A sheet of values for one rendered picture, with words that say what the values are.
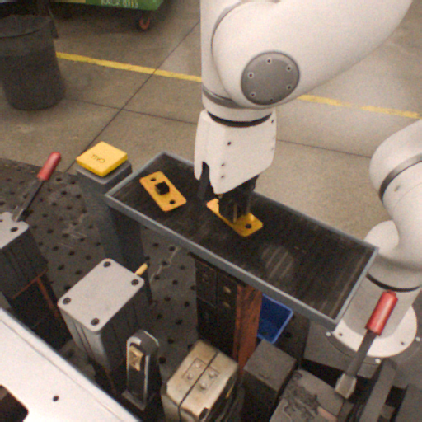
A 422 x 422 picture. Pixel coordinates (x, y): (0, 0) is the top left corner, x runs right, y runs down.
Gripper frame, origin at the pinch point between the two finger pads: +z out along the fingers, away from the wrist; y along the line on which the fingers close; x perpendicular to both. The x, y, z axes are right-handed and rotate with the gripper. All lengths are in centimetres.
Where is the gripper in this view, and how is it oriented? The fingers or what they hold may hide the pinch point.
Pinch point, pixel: (234, 203)
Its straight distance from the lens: 59.0
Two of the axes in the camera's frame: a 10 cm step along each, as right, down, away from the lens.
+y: -7.7, 4.6, -4.5
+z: 0.0, 7.0, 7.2
